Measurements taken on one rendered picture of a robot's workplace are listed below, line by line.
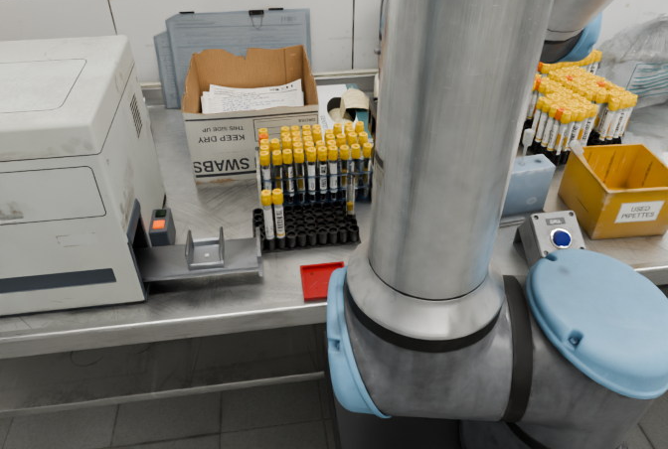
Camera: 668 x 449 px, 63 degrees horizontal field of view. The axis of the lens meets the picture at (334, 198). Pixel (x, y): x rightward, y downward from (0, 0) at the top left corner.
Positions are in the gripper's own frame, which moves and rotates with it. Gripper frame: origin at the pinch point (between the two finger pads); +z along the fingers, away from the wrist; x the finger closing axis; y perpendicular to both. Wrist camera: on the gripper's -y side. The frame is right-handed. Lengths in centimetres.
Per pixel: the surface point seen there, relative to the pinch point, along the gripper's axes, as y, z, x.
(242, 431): 24, 97, 32
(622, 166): 7.1, 3.9, -43.7
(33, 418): 40, 97, 92
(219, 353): 32, 70, 35
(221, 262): -4.3, 4.6, 27.3
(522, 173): 2.8, -0.2, -21.5
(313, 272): -3.9, 9.4, 13.9
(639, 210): -5.3, 3.6, -38.4
